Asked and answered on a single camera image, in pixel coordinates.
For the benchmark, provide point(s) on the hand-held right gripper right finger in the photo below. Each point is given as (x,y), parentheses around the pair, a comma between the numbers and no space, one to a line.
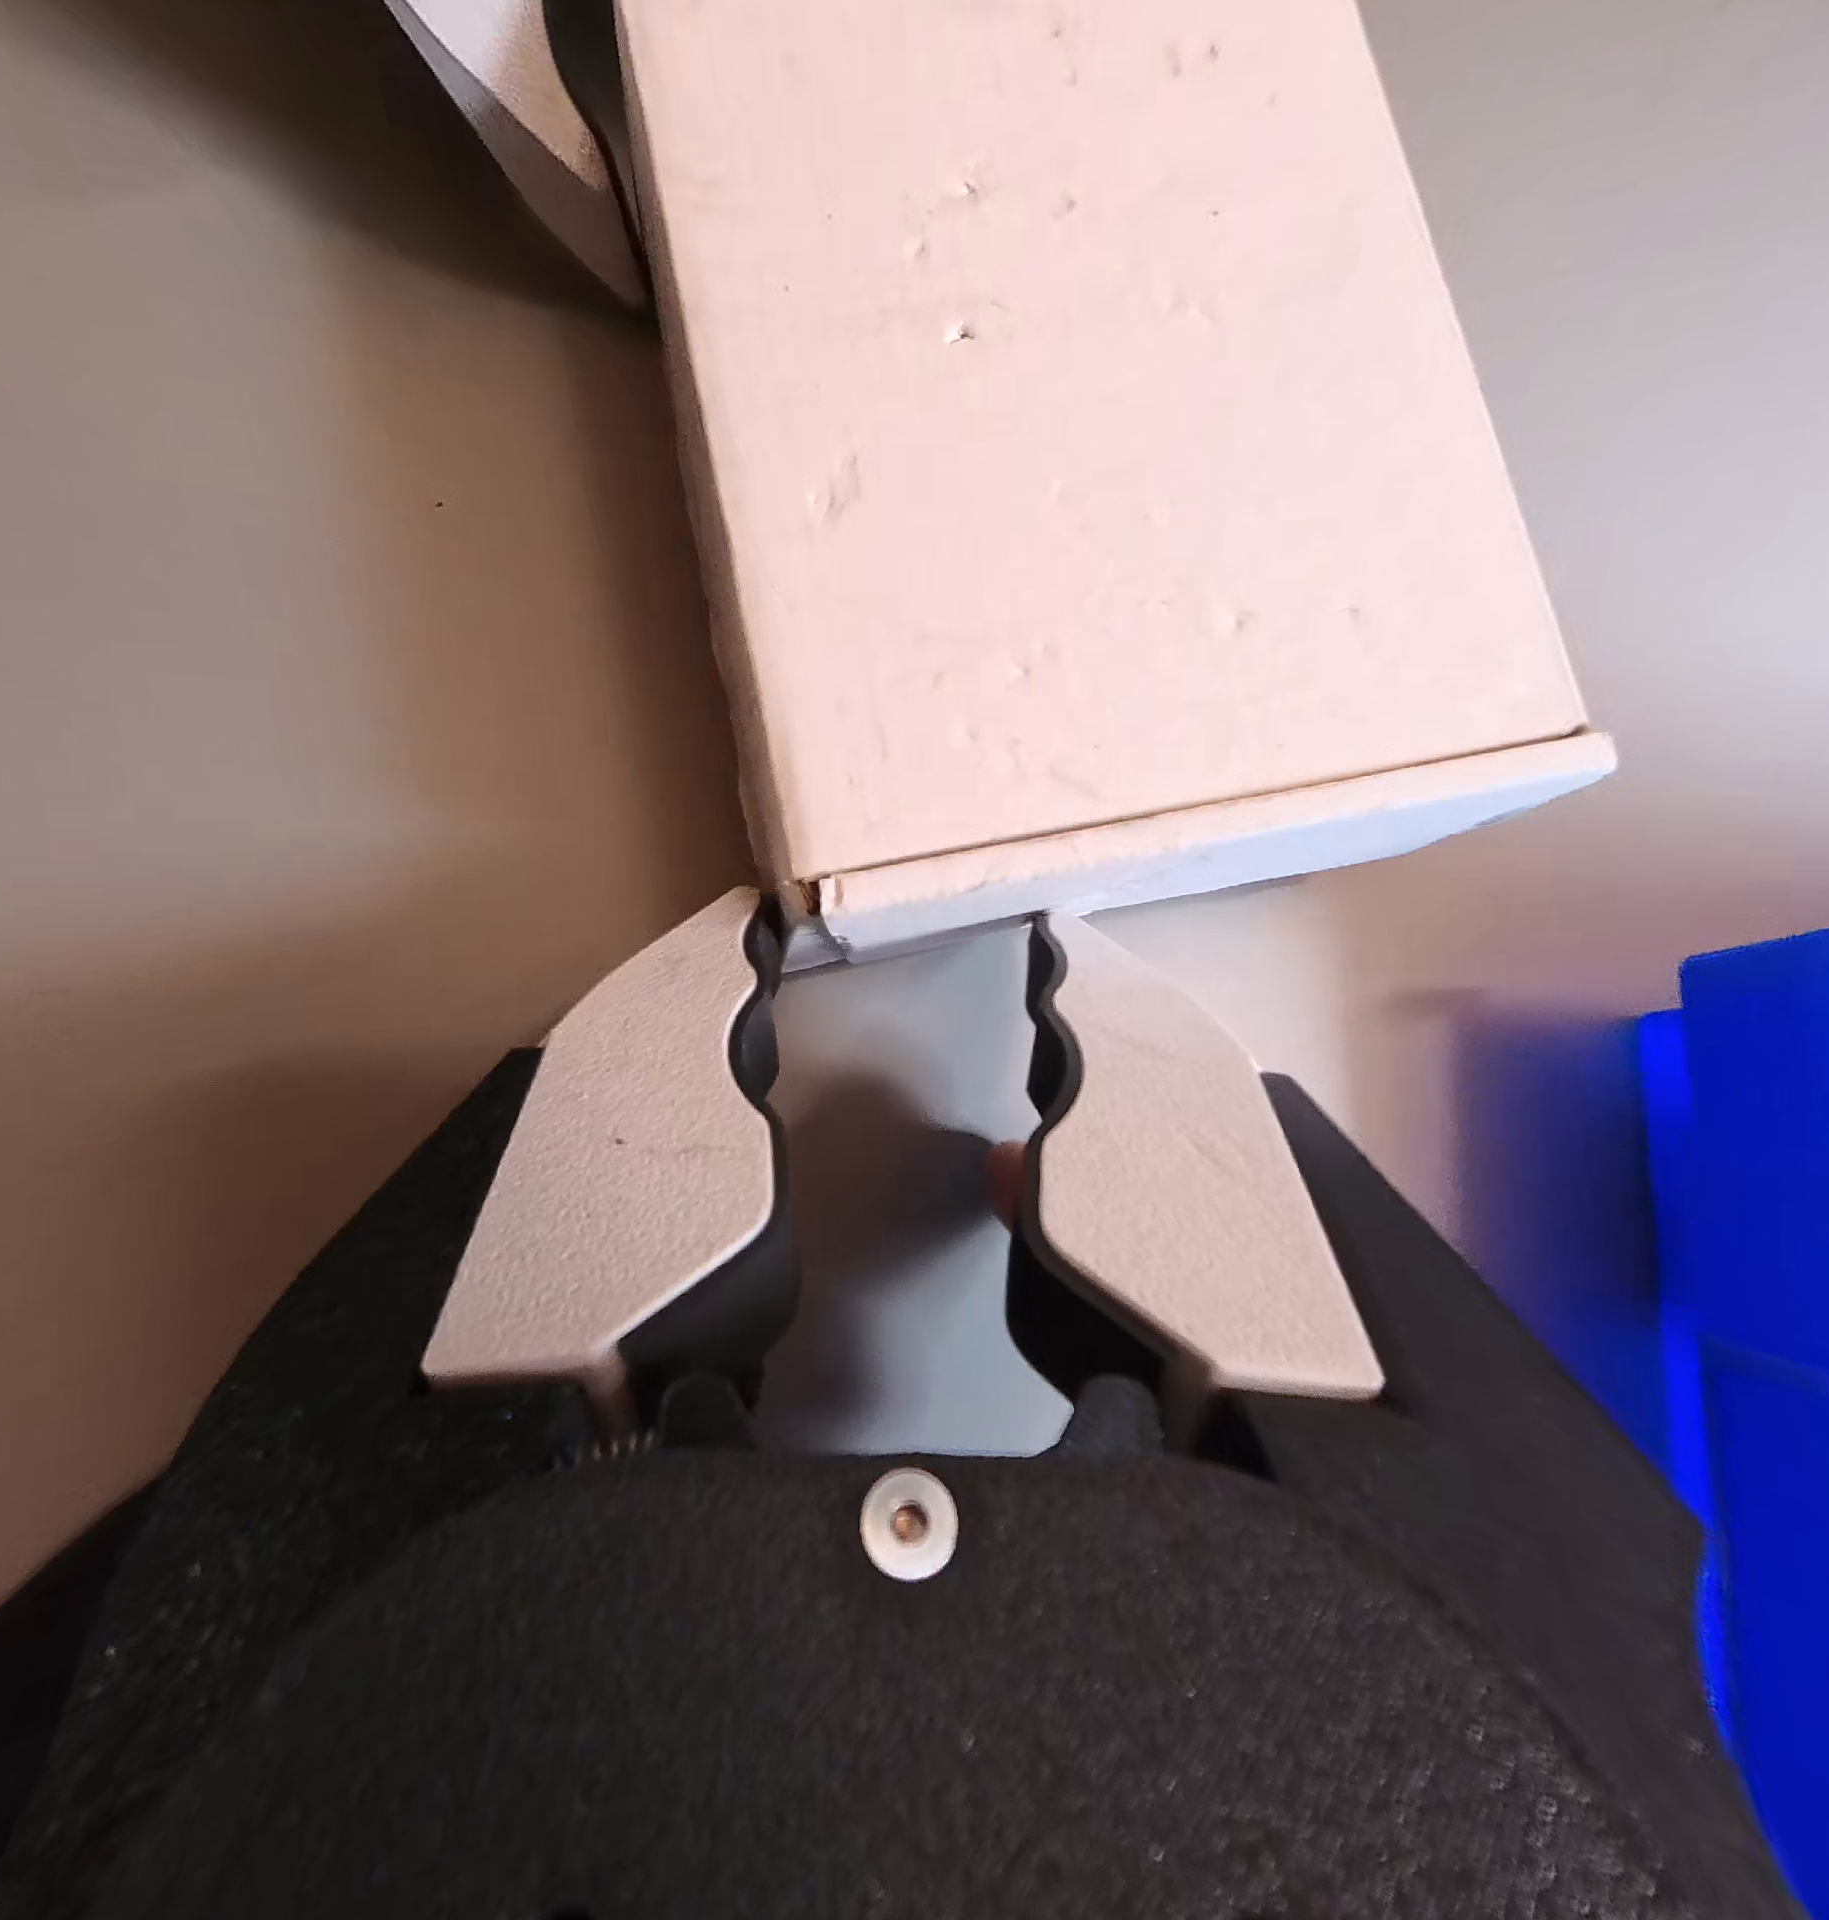
(1184,1216)

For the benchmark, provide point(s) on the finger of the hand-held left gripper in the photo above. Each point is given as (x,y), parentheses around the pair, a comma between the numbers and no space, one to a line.
(532,135)

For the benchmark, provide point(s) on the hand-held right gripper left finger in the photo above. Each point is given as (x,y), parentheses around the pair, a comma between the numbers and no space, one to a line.
(614,1186)

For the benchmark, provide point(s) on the blue plastic bin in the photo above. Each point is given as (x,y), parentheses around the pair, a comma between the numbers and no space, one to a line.
(1784,1170)

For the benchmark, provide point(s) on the white cardboard box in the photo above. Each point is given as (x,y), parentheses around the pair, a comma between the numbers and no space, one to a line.
(1080,451)

